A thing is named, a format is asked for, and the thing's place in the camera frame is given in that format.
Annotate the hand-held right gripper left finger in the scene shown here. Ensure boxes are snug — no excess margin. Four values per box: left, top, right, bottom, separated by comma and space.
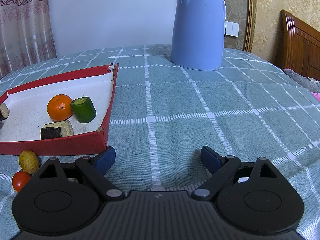
37, 146, 125, 201

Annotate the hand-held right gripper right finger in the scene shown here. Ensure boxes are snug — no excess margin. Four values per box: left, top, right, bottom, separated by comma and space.
192, 145, 286, 201

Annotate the green cucumber piece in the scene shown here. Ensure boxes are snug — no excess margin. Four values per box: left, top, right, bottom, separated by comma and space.
70, 96, 97, 124

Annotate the orange mandarin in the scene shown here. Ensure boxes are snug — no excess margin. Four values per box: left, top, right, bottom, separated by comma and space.
47, 94, 74, 122

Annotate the red cardboard box tray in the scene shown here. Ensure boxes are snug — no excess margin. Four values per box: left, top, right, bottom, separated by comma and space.
0, 63, 120, 156

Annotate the teal plaid bedsheet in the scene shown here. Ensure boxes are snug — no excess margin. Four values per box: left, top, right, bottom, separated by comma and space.
0, 44, 320, 240

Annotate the yellow-green kumquat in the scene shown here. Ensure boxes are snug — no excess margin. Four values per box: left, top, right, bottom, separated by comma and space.
19, 150, 40, 175

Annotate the red cherry tomato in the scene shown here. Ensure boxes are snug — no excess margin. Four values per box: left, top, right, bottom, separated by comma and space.
12, 171, 31, 193

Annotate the grey cloth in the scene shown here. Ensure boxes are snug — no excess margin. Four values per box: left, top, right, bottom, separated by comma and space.
282, 68, 320, 93

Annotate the blue electric kettle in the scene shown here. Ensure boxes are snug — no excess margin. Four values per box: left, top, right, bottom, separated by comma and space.
171, 0, 227, 71

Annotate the wooden headboard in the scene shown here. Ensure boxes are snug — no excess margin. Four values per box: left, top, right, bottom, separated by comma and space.
275, 9, 320, 81

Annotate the pink patterned curtain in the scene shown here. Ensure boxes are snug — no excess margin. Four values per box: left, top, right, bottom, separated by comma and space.
0, 0, 57, 79

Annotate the white wall switch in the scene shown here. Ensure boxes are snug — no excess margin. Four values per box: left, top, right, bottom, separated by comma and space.
224, 21, 239, 37

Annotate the gold wall frame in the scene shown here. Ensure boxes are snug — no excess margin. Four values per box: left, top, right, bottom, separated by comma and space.
243, 0, 258, 53

